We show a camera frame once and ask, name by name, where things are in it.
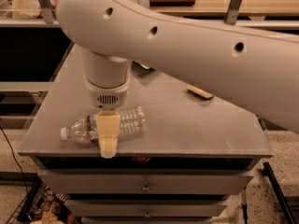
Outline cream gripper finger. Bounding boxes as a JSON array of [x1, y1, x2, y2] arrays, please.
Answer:
[[96, 110, 121, 159]]

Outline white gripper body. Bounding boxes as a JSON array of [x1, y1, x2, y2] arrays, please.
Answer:
[[84, 78, 130, 109]]

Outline clear plastic water bottle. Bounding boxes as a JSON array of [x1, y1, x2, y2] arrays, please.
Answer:
[[61, 106, 146, 144]]

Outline yellow sponge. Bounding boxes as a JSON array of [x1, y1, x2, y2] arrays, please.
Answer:
[[187, 85, 213, 99]]

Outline white plastic bag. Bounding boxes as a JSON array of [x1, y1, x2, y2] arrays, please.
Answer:
[[11, 0, 60, 20]]

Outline black cable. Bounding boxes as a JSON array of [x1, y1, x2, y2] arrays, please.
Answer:
[[0, 126, 31, 194]]

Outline grey drawer cabinet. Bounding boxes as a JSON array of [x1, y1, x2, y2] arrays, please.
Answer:
[[20, 47, 272, 224]]

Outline black metal stand leg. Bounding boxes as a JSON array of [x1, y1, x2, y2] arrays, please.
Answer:
[[263, 162, 297, 224]]

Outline black wire basket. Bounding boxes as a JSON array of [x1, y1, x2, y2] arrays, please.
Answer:
[[5, 177, 79, 224]]

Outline metal shelf rail frame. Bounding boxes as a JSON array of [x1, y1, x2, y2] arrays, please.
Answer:
[[0, 0, 299, 31]]

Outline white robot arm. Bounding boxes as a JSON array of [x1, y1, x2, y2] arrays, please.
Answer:
[[56, 0, 299, 133]]

